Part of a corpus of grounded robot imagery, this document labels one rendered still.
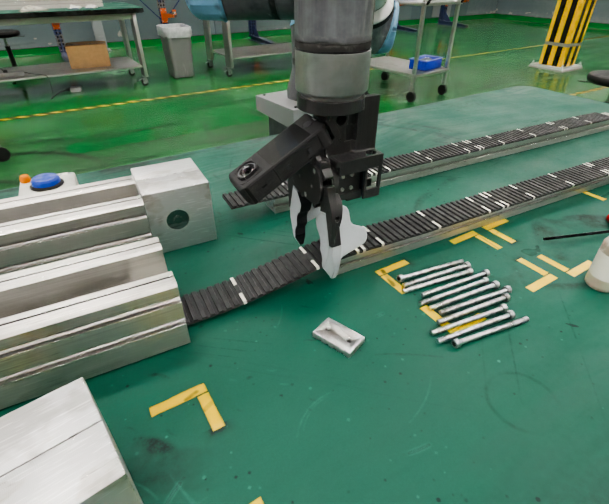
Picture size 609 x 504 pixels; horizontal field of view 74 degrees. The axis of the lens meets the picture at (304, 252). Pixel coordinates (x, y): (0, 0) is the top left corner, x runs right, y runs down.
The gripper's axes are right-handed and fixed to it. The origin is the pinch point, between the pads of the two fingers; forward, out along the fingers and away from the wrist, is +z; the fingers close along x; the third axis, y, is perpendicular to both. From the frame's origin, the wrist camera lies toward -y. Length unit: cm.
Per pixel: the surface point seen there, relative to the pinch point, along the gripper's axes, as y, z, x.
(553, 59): 544, 68, 328
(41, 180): -30.0, -4.2, 30.9
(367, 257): 7.8, 1.9, -1.8
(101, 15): 17, 9, 478
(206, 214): -9.7, -1.5, 14.0
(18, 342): -31.5, -4.2, -5.0
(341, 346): -3.6, 2.3, -13.5
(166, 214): -15.1, -2.9, 14.0
